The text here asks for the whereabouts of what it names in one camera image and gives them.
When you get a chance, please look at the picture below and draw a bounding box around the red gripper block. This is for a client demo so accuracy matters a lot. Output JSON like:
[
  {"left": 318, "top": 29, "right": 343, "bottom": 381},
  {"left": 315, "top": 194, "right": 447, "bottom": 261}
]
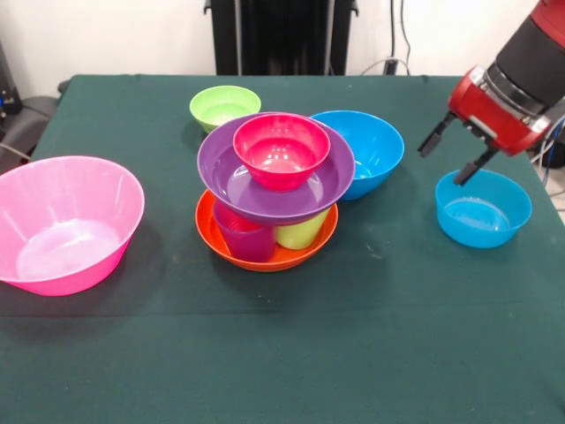
[{"left": 418, "top": 70, "right": 553, "bottom": 187}]

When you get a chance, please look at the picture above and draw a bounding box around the small blue bowl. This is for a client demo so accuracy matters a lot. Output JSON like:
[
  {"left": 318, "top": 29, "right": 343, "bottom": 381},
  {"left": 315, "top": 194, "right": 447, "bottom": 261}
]
[{"left": 434, "top": 168, "right": 533, "bottom": 249}]

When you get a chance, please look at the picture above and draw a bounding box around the large blue bowl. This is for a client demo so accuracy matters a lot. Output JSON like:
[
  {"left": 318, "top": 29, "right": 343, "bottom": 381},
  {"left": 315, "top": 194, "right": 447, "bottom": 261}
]
[{"left": 308, "top": 110, "right": 406, "bottom": 201}]

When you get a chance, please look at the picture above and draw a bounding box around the green cup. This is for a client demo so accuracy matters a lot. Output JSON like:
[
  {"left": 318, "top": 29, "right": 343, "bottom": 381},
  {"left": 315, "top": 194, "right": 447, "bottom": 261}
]
[{"left": 275, "top": 207, "right": 333, "bottom": 250}]

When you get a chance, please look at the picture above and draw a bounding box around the small magenta bowl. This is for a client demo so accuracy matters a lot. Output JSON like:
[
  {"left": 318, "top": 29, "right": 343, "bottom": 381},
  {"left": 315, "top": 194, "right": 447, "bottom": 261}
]
[{"left": 232, "top": 112, "right": 332, "bottom": 193}]

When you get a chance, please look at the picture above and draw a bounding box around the orange bowl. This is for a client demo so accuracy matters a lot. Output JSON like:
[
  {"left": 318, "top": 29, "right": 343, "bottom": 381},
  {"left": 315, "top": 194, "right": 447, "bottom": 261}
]
[{"left": 195, "top": 190, "right": 340, "bottom": 273}]

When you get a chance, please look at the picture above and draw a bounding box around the purple cup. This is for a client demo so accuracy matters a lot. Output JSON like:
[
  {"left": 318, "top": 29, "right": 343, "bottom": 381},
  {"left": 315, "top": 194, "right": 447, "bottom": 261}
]
[{"left": 212, "top": 201, "right": 275, "bottom": 263}]

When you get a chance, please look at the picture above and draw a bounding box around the purple bowl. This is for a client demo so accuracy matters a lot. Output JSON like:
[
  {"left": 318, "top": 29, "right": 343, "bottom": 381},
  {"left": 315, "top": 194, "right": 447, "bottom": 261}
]
[{"left": 196, "top": 112, "right": 357, "bottom": 224}]

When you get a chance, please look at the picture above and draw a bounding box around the dark green table cloth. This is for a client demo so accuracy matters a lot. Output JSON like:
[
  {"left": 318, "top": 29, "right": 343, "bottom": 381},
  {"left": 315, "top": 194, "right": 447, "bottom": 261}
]
[{"left": 0, "top": 73, "right": 565, "bottom": 424}]

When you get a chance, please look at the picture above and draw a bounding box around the green bowl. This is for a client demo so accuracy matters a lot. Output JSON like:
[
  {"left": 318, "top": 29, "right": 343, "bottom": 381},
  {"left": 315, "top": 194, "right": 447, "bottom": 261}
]
[{"left": 189, "top": 85, "right": 262, "bottom": 133}]

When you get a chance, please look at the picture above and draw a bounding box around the large pink bowl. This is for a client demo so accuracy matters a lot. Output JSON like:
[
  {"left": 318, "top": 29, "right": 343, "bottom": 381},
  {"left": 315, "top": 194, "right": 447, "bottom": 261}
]
[{"left": 0, "top": 155, "right": 146, "bottom": 297}]

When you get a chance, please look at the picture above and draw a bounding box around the black stand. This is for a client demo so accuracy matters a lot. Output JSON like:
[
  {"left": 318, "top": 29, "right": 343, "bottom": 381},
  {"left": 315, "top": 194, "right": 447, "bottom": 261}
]
[{"left": 0, "top": 39, "right": 23, "bottom": 133}]

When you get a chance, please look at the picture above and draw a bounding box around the tangle of cables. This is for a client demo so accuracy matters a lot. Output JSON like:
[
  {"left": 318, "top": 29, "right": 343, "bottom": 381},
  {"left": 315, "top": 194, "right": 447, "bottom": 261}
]
[{"left": 529, "top": 112, "right": 565, "bottom": 195}]

